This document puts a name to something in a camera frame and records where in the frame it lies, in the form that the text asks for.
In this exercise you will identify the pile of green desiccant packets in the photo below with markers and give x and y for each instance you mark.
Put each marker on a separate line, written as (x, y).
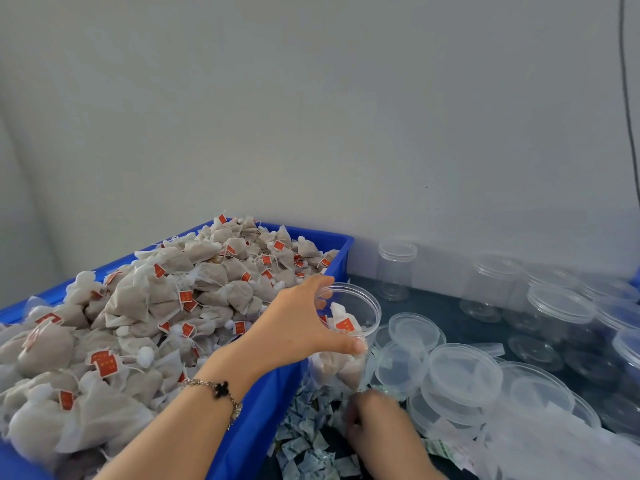
(305, 435)

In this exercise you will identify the pile of tea bags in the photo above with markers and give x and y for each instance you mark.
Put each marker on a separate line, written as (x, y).
(110, 335)

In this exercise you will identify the person's right hand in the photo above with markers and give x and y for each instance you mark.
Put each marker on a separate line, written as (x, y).
(385, 435)

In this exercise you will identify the person's left forearm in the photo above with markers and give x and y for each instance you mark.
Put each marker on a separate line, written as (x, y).
(170, 435)

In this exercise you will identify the blue plastic tray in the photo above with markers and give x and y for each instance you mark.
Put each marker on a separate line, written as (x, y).
(260, 415)

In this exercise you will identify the group of lidded jars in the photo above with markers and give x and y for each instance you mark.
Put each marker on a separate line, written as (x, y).
(560, 305)

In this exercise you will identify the pile of white label papers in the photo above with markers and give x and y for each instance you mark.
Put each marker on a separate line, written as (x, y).
(560, 450)

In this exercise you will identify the person's left hand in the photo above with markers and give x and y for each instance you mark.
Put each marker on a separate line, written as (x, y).
(285, 330)

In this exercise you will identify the clear plastic jar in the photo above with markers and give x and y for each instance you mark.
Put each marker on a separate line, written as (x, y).
(355, 300)

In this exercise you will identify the white mesh tea bag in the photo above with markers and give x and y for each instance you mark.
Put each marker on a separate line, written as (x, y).
(345, 367)

